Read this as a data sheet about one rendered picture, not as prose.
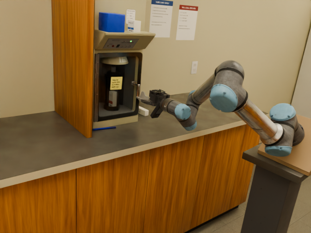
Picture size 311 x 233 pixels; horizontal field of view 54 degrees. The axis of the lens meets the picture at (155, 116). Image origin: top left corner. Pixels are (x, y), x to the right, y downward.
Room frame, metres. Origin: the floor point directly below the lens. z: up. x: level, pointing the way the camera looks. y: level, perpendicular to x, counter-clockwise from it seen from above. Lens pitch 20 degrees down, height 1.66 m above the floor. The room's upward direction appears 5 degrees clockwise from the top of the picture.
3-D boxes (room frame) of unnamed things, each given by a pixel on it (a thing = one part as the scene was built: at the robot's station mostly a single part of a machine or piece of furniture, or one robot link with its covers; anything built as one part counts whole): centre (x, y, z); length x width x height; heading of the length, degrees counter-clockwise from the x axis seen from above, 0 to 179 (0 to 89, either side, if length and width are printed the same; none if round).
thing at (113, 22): (1.63, 0.27, 1.56); 0.10 x 0.10 x 0.09; 39
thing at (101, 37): (1.69, 0.20, 1.46); 0.32 x 0.11 x 0.10; 129
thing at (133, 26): (1.72, 0.16, 1.54); 0.05 x 0.05 x 0.06; 47
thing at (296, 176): (1.52, -0.73, 0.92); 0.32 x 0.32 x 0.04; 45
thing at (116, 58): (1.73, 0.23, 1.19); 0.30 x 0.01 x 0.40; 129
